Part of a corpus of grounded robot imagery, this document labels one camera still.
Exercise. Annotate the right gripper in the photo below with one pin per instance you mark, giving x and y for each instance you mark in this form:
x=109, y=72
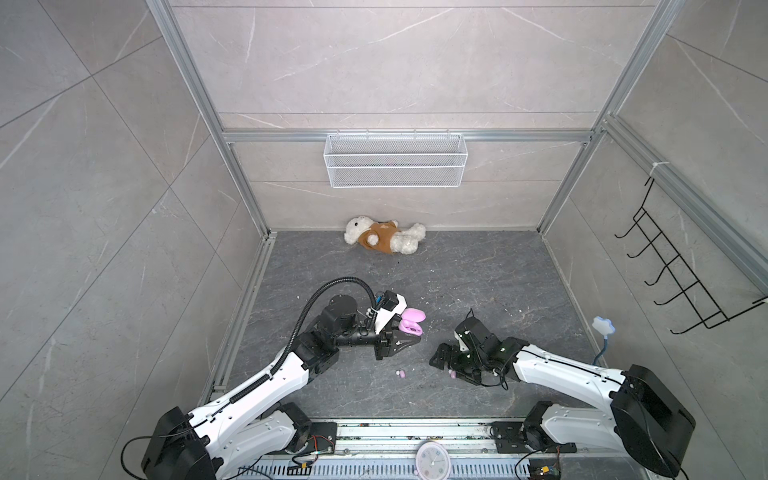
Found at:
x=453, y=352

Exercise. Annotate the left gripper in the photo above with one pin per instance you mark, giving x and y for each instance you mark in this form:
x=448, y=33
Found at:
x=388, y=340

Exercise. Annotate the purple earbud case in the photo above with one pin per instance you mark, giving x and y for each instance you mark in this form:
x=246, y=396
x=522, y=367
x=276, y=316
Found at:
x=411, y=320

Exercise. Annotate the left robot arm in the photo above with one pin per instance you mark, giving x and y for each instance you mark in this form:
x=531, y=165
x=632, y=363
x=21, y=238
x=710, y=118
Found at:
x=222, y=438

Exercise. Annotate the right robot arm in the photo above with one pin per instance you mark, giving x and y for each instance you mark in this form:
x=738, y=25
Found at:
x=630, y=411

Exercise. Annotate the white teddy bear brown hoodie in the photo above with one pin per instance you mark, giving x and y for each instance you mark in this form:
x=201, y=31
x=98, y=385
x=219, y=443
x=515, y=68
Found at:
x=384, y=237

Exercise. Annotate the white round clock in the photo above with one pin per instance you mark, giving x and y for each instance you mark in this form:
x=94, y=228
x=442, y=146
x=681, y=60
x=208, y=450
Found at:
x=432, y=462

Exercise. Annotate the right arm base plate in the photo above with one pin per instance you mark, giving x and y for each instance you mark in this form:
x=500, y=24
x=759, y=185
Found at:
x=518, y=437

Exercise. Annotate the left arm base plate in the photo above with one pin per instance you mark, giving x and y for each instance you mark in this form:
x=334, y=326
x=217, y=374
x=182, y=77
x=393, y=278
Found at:
x=315, y=439

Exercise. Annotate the white wire mesh basket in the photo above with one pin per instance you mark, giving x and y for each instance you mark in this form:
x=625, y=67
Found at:
x=368, y=160

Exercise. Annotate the black wire hook rack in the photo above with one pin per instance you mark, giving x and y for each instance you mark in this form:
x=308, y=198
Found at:
x=709, y=314

